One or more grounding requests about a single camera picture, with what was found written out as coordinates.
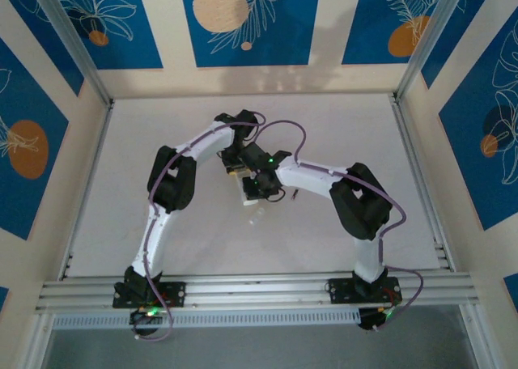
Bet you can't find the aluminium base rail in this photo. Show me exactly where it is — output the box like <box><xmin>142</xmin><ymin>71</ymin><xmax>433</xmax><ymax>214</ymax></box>
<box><xmin>34</xmin><ymin>269</ymin><xmax>481</xmax><ymax>316</ymax></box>

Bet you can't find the left black controller box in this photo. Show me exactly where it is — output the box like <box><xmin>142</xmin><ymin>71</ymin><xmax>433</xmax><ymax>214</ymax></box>
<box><xmin>129</xmin><ymin>307</ymin><xmax>165</xmax><ymax>338</ymax></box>

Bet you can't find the right aluminium frame leg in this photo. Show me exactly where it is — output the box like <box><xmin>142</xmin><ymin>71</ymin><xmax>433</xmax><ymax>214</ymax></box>
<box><xmin>459</xmin><ymin>303</ymin><xmax>501</xmax><ymax>369</ymax></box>

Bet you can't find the aluminium side rail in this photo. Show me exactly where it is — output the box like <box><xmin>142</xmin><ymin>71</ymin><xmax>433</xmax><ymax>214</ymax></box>
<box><xmin>58</xmin><ymin>100</ymin><xmax>117</xmax><ymax>281</ymax></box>
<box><xmin>388</xmin><ymin>95</ymin><xmax>457</xmax><ymax>271</ymax></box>

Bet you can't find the right aluminium side rail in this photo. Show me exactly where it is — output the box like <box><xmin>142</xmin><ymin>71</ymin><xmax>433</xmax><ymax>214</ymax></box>
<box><xmin>388</xmin><ymin>95</ymin><xmax>457</xmax><ymax>271</ymax></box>

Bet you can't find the aluminium frame post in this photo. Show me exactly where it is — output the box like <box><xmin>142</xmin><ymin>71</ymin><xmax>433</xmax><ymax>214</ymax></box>
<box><xmin>393</xmin><ymin>0</ymin><xmax>499</xmax><ymax>103</ymax></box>
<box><xmin>28</xmin><ymin>0</ymin><xmax>115</xmax><ymax>108</ymax></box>

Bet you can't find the black controller box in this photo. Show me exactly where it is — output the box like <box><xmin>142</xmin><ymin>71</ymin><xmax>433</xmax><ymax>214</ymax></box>
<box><xmin>129</xmin><ymin>307</ymin><xmax>165</xmax><ymax>338</ymax></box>
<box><xmin>358</xmin><ymin>307</ymin><xmax>396</xmax><ymax>333</ymax></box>

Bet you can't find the left aluminium side rail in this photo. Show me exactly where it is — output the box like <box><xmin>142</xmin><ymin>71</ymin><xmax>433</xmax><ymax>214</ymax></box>
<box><xmin>58</xmin><ymin>100</ymin><xmax>117</xmax><ymax>281</ymax></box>

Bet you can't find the right black controller box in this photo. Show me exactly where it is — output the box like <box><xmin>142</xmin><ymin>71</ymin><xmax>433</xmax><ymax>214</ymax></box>
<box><xmin>358</xmin><ymin>307</ymin><xmax>396</xmax><ymax>333</ymax></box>

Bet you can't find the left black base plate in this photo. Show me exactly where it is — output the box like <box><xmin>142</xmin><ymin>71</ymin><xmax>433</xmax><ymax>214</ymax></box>
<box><xmin>112</xmin><ymin>282</ymin><xmax>187</xmax><ymax>309</ymax></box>

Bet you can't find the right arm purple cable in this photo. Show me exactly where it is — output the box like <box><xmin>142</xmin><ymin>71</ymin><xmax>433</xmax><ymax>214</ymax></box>
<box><xmin>256</xmin><ymin>120</ymin><xmax>425</xmax><ymax>333</ymax></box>

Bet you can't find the grey slotted cable duct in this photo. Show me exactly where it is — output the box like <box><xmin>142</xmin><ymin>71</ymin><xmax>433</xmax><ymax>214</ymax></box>
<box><xmin>51</xmin><ymin>307</ymin><xmax>362</xmax><ymax>330</ymax></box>

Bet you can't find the left aluminium frame post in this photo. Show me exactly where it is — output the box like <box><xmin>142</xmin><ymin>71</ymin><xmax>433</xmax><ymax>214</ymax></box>
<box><xmin>28</xmin><ymin>0</ymin><xmax>115</xmax><ymax>108</ymax></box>

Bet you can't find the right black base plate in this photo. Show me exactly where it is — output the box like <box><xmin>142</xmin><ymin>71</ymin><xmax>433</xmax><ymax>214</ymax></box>
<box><xmin>328</xmin><ymin>278</ymin><xmax>402</xmax><ymax>305</ymax></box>

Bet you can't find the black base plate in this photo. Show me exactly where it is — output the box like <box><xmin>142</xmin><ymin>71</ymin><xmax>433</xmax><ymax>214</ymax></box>
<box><xmin>328</xmin><ymin>278</ymin><xmax>402</xmax><ymax>305</ymax></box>
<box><xmin>112</xmin><ymin>282</ymin><xmax>187</xmax><ymax>309</ymax></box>

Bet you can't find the right aluminium frame post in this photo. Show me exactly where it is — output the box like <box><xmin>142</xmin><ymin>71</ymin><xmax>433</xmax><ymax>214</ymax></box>
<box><xmin>393</xmin><ymin>0</ymin><xmax>499</xmax><ymax>103</ymax></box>

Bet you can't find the aluminium frame leg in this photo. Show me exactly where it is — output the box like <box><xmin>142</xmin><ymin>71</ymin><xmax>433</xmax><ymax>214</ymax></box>
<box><xmin>15</xmin><ymin>312</ymin><xmax>56</xmax><ymax>369</ymax></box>
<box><xmin>459</xmin><ymin>303</ymin><xmax>501</xmax><ymax>369</ymax></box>

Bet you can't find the left aluminium frame leg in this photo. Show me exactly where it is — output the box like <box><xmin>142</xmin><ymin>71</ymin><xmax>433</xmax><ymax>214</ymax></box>
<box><xmin>15</xmin><ymin>312</ymin><xmax>56</xmax><ymax>369</ymax></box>

